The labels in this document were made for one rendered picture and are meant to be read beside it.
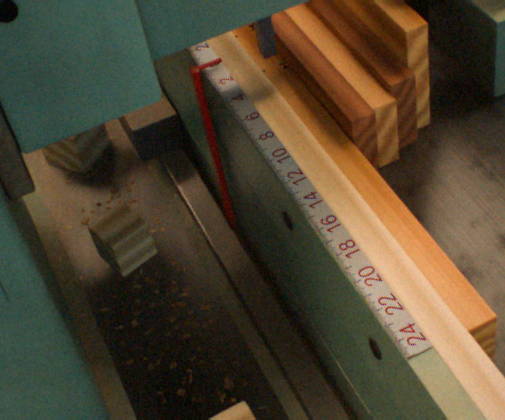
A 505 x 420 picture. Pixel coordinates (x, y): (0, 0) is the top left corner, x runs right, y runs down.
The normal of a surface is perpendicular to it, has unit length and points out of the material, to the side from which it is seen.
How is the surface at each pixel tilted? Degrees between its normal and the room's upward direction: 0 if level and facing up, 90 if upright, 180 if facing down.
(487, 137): 0
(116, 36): 90
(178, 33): 90
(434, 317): 0
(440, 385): 0
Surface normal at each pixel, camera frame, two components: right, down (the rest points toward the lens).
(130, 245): 0.66, 0.47
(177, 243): -0.14, -0.68
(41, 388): 0.41, 0.62
